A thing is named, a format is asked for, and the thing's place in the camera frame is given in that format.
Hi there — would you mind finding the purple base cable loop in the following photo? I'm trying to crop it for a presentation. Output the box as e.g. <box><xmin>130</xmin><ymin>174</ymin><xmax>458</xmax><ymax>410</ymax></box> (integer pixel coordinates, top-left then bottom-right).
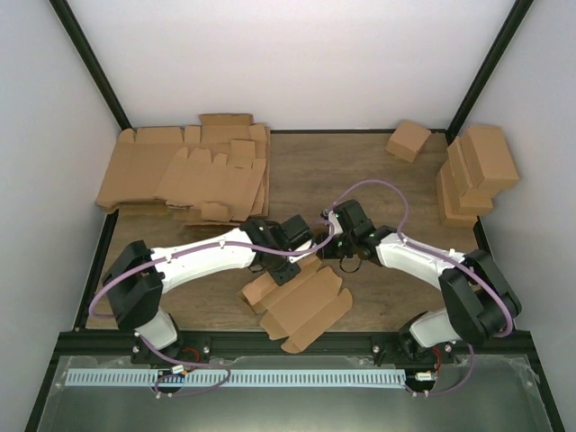
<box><xmin>152</xmin><ymin>351</ymin><xmax>233</xmax><ymax>401</ymax></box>

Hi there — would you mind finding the light blue slotted cable duct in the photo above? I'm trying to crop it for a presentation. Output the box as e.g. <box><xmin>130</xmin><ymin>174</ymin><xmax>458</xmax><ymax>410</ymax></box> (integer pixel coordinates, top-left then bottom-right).
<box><xmin>64</xmin><ymin>368</ymin><xmax>406</xmax><ymax>389</ymax></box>

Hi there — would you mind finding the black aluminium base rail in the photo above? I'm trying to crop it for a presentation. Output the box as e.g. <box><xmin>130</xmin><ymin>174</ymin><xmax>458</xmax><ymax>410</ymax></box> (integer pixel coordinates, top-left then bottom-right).
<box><xmin>160</xmin><ymin>330</ymin><xmax>406</xmax><ymax>363</ymax></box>

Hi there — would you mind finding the folded brown box tilted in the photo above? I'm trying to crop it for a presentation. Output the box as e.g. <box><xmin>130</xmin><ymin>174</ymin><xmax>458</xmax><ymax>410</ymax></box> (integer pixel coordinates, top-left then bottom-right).
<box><xmin>385</xmin><ymin>120</ymin><xmax>431</xmax><ymax>163</ymax></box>

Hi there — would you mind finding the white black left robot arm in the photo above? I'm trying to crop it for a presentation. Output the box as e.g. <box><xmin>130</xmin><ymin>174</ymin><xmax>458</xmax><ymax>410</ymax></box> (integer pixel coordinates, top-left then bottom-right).
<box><xmin>102</xmin><ymin>215</ymin><xmax>313</xmax><ymax>364</ymax></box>

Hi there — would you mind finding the lower folded brown box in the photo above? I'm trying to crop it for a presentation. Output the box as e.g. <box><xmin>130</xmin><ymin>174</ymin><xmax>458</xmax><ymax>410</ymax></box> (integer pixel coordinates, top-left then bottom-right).
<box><xmin>436</xmin><ymin>162</ymin><xmax>477</xmax><ymax>229</ymax></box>

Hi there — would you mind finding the top folded brown box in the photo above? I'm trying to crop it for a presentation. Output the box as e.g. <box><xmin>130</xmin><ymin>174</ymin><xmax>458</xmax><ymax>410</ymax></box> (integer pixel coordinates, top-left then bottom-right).
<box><xmin>461</xmin><ymin>126</ymin><xmax>520</xmax><ymax>197</ymax></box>

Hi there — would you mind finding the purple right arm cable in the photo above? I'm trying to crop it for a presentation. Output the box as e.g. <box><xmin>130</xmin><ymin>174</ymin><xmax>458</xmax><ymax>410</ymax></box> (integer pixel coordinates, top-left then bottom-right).
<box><xmin>330</xmin><ymin>179</ymin><xmax>515</xmax><ymax>338</ymax></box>

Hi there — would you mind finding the black left frame post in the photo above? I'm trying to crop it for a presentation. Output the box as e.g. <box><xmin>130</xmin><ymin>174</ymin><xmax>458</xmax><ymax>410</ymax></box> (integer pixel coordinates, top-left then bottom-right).
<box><xmin>49</xmin><ymin>0</ymin><xmax>132</xmax><ymax>131</ymax></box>

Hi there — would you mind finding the stack of flat cardboard blanks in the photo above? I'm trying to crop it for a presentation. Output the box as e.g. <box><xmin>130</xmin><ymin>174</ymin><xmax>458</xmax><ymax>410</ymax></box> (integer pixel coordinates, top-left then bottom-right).
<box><xmin>95</xmin><ymin>113</ymin><xmax>271</xmax><ymax>225</ymax></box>

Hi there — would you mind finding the black right frame post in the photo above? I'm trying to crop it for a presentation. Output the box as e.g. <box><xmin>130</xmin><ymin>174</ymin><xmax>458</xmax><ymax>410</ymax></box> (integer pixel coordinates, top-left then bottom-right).
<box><xmin>445</xmin><ymin>0</ymin><xmax>534</xmax><ymax>144</ymax></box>

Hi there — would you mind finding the black frame post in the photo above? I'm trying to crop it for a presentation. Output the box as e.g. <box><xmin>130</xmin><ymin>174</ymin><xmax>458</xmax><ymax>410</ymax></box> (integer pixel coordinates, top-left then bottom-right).
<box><xmin>445</xmin><ymin>0</ymin><xmax>534</xmax><ymax>144</ymax></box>
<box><xmin>49</xmin><ymin>0</ymin><xmax>132</xmax><ymax>131</ymax></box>

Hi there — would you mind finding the brown cardboard box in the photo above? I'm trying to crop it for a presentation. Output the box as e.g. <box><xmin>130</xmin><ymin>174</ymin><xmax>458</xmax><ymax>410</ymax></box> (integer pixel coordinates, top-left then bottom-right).
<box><xmin>238</xmin><ymin>256</ymin><xmax>353</xmax><ymax>354</ymax></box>

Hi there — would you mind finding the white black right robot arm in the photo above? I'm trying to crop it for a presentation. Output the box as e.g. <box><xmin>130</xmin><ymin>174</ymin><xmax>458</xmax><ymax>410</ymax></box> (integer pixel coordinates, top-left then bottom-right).
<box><xmin>318</xmin><ymin>200</ymin><xmax>522</xmax><ymax>363</ymax></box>

